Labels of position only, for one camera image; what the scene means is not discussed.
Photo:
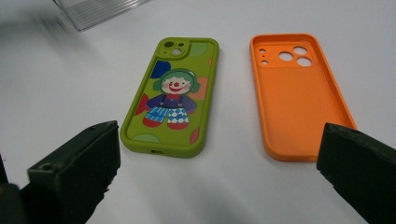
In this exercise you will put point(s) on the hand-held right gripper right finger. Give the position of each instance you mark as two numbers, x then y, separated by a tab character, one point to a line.
364	174

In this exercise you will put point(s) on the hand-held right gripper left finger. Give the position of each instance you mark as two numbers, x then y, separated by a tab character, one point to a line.
71	174

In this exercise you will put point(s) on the orange phone case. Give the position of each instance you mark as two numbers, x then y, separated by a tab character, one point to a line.
299	109

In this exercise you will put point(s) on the green clown phone case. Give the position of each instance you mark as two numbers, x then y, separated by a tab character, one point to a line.
171	133

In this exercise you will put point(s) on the clear plastic tray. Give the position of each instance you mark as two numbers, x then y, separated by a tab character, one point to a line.
93	12

